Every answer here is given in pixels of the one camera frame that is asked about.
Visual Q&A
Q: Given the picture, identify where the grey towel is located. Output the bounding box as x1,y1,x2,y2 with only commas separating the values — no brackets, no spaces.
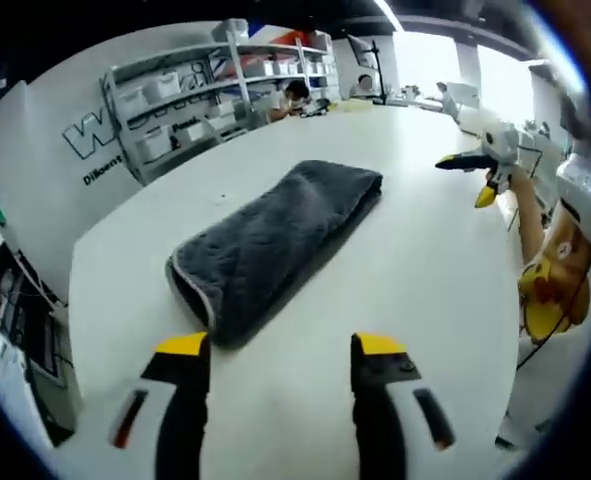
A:
164,158,384,350

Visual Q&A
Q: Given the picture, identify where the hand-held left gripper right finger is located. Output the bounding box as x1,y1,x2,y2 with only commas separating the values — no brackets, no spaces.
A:
349,331,506,480

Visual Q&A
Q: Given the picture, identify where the white chest-worn device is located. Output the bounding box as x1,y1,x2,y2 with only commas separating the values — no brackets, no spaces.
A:
555,153,591,236

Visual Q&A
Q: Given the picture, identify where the black equipment cabinet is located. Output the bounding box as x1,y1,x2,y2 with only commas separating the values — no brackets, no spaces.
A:
0,239,85,449

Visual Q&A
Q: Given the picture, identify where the cream foam block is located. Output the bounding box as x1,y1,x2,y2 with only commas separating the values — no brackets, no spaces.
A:
330,96,376,110

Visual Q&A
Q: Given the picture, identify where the white table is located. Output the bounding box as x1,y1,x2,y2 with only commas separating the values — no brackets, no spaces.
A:
67,97,526,480

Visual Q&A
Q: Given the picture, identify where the person's right hand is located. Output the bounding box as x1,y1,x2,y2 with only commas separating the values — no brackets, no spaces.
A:
502,172,531,201

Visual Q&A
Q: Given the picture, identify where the grey metal shelf rack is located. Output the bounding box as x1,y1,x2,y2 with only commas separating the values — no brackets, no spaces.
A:
102,19,339,184

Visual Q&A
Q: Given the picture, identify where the long ceiling light strip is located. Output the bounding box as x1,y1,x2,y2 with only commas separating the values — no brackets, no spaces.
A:
373,0,402,32

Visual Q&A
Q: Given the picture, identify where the black device cable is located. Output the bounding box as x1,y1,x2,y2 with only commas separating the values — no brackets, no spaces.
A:
514,232,591,371

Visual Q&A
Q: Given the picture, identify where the row of white storage bins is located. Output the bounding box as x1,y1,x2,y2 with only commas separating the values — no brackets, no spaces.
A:
117,18,339,161

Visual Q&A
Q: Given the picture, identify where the black monitor on stand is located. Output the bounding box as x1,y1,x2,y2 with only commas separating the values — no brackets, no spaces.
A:
346,33,396,107

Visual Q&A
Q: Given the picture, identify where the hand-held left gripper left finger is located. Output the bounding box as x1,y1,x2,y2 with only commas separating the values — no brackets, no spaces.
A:
74,331,212,480

